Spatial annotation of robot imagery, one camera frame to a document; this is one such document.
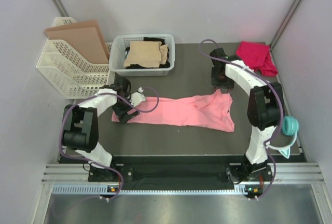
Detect pink t shirt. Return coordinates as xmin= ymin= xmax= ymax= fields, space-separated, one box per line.
xmin=128 ymin=90 xmax=234 ymax=133

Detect white perforated file organizer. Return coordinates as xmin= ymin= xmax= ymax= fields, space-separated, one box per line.
xmin=36 ymin=17 xmax=112 ymax=99

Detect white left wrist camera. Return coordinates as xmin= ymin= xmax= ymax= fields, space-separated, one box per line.
xmin=129 ymin=87 xmax=146 ymax=107

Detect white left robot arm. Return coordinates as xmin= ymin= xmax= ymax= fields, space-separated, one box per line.
xmin=61 ymin=77 xmax=146 ymax=181

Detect teal cat ear headphones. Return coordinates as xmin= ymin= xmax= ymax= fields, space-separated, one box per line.
xmin=267 ymin=116 xmax=299 ymax=159

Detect red t shirt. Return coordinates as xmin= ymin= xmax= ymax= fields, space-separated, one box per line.
xmin=236 ymin=41 xmax=278 ymax=77

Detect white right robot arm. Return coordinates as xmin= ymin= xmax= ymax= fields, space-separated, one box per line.
xmin=210 ymin=48 xmax=285 ymax=180

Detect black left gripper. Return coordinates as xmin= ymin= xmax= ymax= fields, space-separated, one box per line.
xmin=112 ymin=93 xmax=139 ymax=124

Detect white plastic basket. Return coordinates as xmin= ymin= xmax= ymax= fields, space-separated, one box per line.
xmin=109 ymin=34 xmax=175 ymax=77

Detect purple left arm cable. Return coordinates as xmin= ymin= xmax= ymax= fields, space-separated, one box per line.
xmin=58 ymin=86 xmax=160 ymax=201

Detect black garment in basket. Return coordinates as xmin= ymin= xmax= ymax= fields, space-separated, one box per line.
xmin=124 ymin=36 xmax=171 ymax=70

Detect brown cardboard folder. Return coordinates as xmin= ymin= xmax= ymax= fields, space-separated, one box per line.
xmin=45 ymin=19 xmax=109 ymax=64

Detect slotted cable duct rail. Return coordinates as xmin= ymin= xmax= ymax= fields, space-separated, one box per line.
xmin=51 ymin=184 xmax=262 ymax=195

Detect beige folded garment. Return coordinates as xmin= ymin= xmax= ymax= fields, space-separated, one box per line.
xmin=123 ymin=41 xmax=169 ymax=69

